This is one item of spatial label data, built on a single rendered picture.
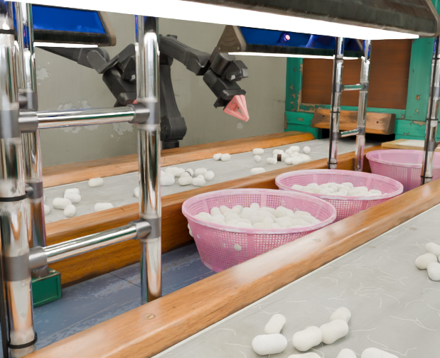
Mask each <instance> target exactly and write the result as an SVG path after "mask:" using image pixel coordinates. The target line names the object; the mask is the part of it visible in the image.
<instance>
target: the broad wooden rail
mask: <svg viewBox="0 0 440 358"><path fill-rule="evenodd" d="M312 140H316V138H315V137H314V135H313V134H312V133H309V132H302V131H286V132H281V133H275V134H267V135H261V136H252V137H247V138H241V139H233V140H227V141H218V142H212V143H204V144H198V145H193V146H184V147H179V148H170V149H164V150H161V168H162V167H166V166H174V165H178V164H182V163H190V162H194V161H201V160H205V159H210V158H213V156H214V155H215V154H218V153H221V154H226V153H228V154H230V155H233V154H238V153H245V152H250V151H253V150H254V149H255V148H262V149H266V148H273V147H277V146H285V145H289V144H293V143H301V142H305V141H312ZM134 172H138V153H135V154H130V155H125V156H116V157H111V158H101V159H97V160H91V161H83V162H77V163H68V164H62V165H57V166H48V167H42V174H43V189H44V188H51V187H55V186H60V185H67V184H72V183H79V182H83V181H88V180H90V179H93V178H107V177H111V176H116V175H123V174H127V173H134Z"/></svg>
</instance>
